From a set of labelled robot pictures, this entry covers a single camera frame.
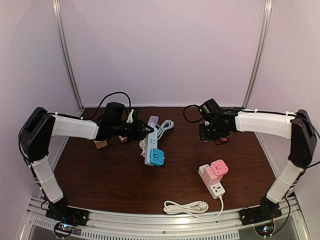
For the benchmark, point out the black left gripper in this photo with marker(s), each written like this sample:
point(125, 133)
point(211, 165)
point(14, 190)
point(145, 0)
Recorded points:
point(138, 130)

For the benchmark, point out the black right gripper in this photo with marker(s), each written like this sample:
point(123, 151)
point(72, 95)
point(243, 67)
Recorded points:
point(203, 135)

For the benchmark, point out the purple power strip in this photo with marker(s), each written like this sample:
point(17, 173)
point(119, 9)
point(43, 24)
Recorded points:
point(153, 121)

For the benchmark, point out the light blue power strip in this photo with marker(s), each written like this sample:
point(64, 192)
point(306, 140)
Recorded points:
point(151, 143)

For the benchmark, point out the pink small plug adapter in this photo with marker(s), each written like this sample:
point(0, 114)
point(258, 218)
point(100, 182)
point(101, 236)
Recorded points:
point(123, 139)

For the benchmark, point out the beige patterned cube plug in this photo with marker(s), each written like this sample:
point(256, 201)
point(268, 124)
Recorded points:
point(100, 144)

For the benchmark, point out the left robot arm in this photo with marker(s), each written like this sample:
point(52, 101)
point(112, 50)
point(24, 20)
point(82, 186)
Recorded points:
point(41, 126)

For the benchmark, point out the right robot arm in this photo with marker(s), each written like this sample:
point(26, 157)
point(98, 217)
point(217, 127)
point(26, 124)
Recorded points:
point(289, 139)

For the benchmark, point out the blue cube plug adapter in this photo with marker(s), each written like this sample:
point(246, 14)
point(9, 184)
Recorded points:
point(157, 157)

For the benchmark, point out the pink cube plug adapter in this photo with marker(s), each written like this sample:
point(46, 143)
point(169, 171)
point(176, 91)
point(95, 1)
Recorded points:
point(219, 167)

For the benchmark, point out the light pink cube plug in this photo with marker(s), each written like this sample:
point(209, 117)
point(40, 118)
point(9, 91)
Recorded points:
point(209, 177)

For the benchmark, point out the white power strip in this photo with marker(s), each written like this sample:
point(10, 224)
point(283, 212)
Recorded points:
point(217, 190)

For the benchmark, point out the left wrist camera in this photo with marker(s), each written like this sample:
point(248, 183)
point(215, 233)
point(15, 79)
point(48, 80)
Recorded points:
point(133, 114)

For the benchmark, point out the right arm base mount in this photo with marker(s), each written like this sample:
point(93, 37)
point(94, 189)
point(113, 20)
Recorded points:
point(261, 213)

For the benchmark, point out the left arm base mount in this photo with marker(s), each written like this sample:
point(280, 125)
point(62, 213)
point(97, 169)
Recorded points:
point(62, 212)

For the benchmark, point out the aluminium front rail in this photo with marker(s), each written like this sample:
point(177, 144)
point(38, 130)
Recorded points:
point(104, 225)

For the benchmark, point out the right aluminium frame post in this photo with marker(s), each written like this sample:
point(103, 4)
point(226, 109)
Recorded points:
point(263, 36)

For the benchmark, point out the aluminium frame post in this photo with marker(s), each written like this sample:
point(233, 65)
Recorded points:
point(65, 53)
point(263, 36)

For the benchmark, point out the left aluminium frame post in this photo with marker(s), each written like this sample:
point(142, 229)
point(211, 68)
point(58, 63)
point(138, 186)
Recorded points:
point(65, 53)

